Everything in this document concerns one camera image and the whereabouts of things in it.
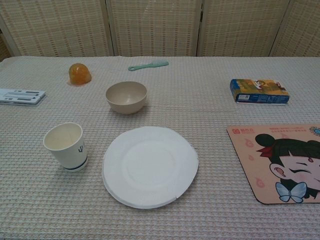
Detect mint green comb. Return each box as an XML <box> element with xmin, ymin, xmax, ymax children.
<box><xmin>127</xmin><ymin>60</ymin><xmax>170</xmax><ymax>72</ymax></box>

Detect white paper cup blue print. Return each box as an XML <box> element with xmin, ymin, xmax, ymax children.
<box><xmin>43</xmin><ymin>122</ymin><xmax>89</xmax><ymax>173</ymax></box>

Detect white folding laptop stand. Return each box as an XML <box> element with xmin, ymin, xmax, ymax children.
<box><xmin>0</xmin><ymin>88</ymin><xmax>47</xmax><ymax>106</ymax></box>

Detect white paper plate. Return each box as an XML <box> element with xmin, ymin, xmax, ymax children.
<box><xmin>101</xmin><ymin>126</ymin><xmax>200</xmax><ymax>209</ymax></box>

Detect beige woven tablecloth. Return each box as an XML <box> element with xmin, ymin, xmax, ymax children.
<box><xmin>0</xmin><ymin>55</ymin><xmax>320</xmax><ymax>240</ymax></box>

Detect orange fruit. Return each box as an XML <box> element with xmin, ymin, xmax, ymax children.
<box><xmin>66</xmin><ymin>63</ymin><xmax>92</xmax><ymax>87</ymax></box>

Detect beige bowl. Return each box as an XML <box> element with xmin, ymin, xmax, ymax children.
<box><xmin>105</xmin><ymin>81</ymin><xmax>148</xmax><ymax>115</ymax></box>

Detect brown edge screen panel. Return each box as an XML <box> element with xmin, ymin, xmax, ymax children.
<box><xmin>0</xmin><ymin>27</ymin><xmax>12</xmax><ymax>62</ymax></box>

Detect woven bamboo screen panel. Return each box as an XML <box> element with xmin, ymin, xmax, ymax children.
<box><xmin>197</xmin><ymin>0</ymin><xmax>288</xmax><ymax>58</ymax></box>
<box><xmin>268</xmin><ymin>0</ymin><xmax>320</xmax><ymax>58</ymax></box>
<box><xmin>0</xmin><ymin>0</ymin><xmax>117</xmax><ymax>58</ymax></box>
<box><xmin>106</xmin><ymin>0</ymin><xmax>205</xmax><ymax>58</ymax></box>

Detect blue yellow cartoon box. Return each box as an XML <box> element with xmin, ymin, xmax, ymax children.
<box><xmin>229</xmin><ymin>78</ymin><xmax>291</xmax><ymax>105</ymax></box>

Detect cartoon girl mouse pad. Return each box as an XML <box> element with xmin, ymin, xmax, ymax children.
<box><xmin>226</xmin><ymin>123</ymin><xmax>320</xmax><ymax>205</ymax></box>

